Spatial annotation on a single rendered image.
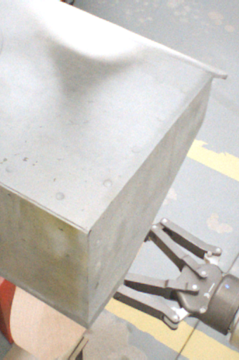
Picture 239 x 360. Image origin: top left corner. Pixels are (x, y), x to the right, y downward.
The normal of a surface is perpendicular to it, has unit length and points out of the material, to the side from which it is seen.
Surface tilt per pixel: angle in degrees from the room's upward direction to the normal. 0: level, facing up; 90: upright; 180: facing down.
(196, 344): 0
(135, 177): 90
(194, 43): 0
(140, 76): 0
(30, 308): 60
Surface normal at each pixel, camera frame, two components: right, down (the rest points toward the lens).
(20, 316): -0.48, 0.36
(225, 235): 0.04, -0.61
